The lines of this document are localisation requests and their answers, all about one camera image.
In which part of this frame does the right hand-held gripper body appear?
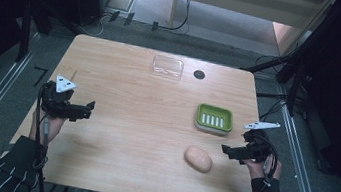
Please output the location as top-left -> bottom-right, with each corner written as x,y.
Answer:
237,117 -> 283,169

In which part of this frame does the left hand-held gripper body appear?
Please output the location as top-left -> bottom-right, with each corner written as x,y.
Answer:
36,71 -> 92,123

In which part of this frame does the person's left hand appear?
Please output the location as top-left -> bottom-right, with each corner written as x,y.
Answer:
27,107 -> 68,150

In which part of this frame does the person's right hand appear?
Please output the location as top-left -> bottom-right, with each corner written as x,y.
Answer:
241,154 -> 285,184

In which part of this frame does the green soap dish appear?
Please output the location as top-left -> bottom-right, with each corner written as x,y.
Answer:
193,102 -> 236,138

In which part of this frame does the pink soap bar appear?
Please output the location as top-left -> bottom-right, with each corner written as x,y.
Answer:
181,145 -> 216,175

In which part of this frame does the black metal stand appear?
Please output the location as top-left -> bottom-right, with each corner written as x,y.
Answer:
234,5 -> 335,121
15,0 -> 59,67

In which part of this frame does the black round table grommet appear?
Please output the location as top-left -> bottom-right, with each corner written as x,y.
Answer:
192,69 -> 207,82

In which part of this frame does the clear plastic container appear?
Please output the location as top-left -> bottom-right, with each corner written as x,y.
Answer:
150,53 -> 186,82

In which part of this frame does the light wooden shelf unit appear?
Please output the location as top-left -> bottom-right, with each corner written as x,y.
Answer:
165,0 -> 336,63

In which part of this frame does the black floor cable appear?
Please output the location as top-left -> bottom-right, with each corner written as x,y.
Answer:
251,90 -> 289,126

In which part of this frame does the left hand-held gripper black cable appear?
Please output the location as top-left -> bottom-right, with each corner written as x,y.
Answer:
24,81 -> 61,192

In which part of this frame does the thin black hanging cable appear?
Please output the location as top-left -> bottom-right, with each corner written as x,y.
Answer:
150,0 -> 196,37

